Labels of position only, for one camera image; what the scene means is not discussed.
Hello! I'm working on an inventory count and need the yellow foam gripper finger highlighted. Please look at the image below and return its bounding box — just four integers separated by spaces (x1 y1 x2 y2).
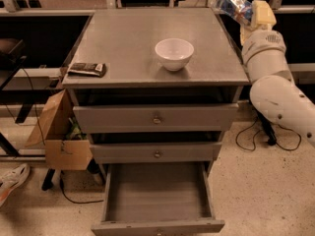
251 0 277 30
240 26 252 45

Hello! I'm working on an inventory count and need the grey drawer cabinet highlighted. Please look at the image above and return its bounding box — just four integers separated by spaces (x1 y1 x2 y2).
61 7 250 182

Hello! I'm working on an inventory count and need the dark snack bar packet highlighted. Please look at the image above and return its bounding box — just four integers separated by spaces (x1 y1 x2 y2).
68 63 107 78

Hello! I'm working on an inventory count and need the white ceramic bowl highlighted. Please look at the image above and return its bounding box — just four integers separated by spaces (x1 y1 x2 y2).
155 38 194 71

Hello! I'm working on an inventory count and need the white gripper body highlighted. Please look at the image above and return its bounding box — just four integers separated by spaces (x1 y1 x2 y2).
242 29 286 65

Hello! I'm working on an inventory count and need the grey middle drawer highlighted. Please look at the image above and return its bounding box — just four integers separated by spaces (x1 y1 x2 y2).
91 142 221 163

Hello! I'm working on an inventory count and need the grey bottom drawer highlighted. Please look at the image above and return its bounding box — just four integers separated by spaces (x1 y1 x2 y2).
92 162 224 236

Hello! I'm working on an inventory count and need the black floor cable right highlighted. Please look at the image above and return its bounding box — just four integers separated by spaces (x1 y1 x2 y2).
234 116 302 152

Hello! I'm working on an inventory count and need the redbull can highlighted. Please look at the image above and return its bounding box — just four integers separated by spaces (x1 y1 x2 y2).
216 0 253 26

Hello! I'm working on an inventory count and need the grey drawer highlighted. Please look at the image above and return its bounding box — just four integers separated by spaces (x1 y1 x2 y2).
92 162 224 236
73 103 238 134
91 142 221 163

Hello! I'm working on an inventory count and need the black floor cable left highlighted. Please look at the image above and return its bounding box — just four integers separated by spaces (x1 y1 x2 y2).
58 170 104 206

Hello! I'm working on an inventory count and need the white sneaker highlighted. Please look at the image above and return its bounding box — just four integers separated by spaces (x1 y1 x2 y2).
0 163 31 207

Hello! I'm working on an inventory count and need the brown cardboard box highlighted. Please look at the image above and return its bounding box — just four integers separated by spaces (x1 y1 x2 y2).
26 89 93 170

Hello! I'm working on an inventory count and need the grey top drawer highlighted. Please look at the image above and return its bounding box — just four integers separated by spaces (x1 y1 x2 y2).
73 103 238 134

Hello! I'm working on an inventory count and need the black floor cable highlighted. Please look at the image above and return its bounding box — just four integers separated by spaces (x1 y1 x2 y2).
234 116 302 152
58 170 104 206

